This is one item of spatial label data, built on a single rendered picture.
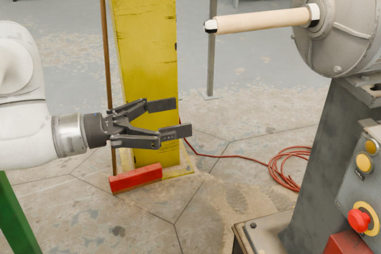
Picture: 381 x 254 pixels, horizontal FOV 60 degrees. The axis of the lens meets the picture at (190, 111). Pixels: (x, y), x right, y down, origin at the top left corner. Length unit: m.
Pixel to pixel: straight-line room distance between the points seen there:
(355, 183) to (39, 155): 0.59
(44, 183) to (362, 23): 1.88
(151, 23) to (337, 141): 0.93
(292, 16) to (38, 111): 0.52
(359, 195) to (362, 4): 0.33
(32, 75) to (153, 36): 0.93
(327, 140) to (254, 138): 1.33
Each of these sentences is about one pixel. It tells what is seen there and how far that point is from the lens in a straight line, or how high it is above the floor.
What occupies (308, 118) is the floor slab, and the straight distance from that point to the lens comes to 2.59.
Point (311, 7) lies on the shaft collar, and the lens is 0.68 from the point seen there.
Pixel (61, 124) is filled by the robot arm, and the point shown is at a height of 1.07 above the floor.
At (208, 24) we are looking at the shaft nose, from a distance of 0.60.
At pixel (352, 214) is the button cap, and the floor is 0.99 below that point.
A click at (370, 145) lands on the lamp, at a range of 0.62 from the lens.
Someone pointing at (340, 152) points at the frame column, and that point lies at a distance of 0.98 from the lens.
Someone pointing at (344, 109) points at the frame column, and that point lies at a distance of 0.93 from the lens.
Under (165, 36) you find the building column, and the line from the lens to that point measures 1.56.
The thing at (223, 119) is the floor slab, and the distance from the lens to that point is 2.44.
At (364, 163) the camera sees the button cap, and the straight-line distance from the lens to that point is 0.64.
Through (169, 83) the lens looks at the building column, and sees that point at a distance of 1.67.
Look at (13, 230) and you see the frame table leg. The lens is 1.10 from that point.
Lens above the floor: 1.47
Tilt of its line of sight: 36 degrees down
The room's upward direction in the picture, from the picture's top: straight up
